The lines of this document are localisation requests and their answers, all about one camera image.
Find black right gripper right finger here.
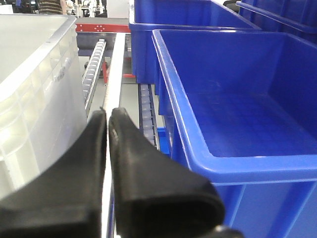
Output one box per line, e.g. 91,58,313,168
108,108,225,238

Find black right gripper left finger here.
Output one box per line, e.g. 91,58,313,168
0,110,106,238

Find white plastic tote bin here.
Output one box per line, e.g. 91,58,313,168
0,14,87,197

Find blue plastic bin near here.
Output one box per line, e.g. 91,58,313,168
153,30,317,238

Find blue plastic bin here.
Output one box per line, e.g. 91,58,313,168
129,0,260,84
236,0,317,44
153,30,317,238

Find blue plastic bin behind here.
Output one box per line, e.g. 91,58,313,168
129,0,260,84

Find blue plastic bin far right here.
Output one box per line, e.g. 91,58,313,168
236,0,317,44

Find white roller conveyor track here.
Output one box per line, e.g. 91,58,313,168
82,39,106,116

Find white shelf divider rail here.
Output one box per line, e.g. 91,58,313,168
101,33,126,238

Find red steel shelf frame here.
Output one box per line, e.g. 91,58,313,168
76,23,135,79

